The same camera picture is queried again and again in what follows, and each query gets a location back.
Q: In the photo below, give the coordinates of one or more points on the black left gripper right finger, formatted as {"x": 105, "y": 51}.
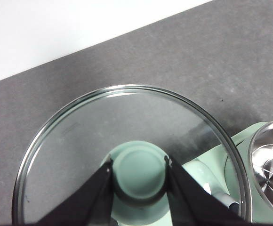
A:
{"x": 193, "y": 202}

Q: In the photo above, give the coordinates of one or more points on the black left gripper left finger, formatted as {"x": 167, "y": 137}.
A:
{"x": 89, "y": 200}

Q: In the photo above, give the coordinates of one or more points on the glass pot lid green knob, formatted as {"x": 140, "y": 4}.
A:
{"x": 138, "y": 171}

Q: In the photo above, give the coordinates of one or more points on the mint green breakfast machine base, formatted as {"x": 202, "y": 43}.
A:
{"x": 247, "y": 134}

